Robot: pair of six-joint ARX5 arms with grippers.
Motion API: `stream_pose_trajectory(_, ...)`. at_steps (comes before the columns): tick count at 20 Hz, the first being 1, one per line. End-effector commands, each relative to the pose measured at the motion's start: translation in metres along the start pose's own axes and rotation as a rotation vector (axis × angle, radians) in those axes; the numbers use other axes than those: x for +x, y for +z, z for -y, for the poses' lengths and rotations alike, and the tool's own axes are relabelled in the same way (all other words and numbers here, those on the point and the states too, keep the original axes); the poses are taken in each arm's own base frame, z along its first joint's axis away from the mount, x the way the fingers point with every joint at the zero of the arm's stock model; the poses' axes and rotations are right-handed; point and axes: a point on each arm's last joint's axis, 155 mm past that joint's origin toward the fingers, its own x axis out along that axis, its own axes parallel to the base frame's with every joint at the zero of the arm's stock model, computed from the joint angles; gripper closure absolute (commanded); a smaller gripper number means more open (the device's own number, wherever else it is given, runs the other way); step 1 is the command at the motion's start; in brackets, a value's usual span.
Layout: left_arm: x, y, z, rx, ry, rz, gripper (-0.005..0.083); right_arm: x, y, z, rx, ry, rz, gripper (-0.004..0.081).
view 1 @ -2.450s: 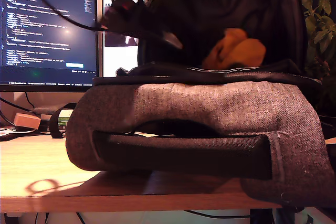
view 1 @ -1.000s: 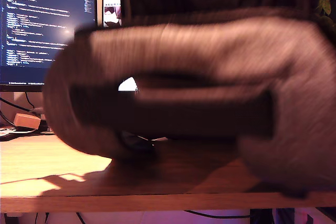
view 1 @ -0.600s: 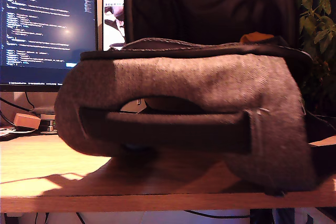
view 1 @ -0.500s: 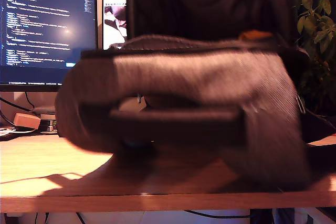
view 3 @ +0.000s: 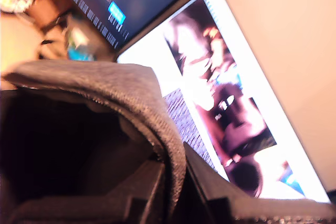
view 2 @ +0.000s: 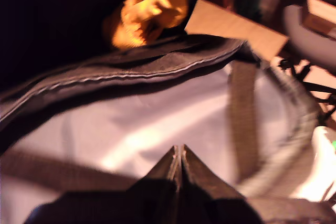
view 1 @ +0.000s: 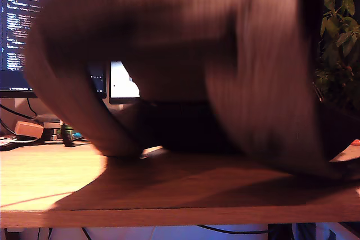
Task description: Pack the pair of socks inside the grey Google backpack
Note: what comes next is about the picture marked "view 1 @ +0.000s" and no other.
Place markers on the wide black table leg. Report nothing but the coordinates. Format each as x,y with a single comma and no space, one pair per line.
278,233

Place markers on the tan cardboard box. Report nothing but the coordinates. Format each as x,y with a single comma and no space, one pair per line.
28,130

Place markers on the monitor with white screen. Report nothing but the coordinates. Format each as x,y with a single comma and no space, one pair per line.
121,82

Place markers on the grey fabric backpack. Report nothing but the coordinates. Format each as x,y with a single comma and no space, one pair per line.
197,26

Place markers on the flat black desk device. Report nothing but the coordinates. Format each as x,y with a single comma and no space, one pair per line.
8,145

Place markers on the grey monitor stand base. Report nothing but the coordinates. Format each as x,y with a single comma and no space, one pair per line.
47,117

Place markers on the green leafy house plant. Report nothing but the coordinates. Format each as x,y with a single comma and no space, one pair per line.
348,6

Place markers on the monitor with dark code screen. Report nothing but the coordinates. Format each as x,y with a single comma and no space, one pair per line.
14,26

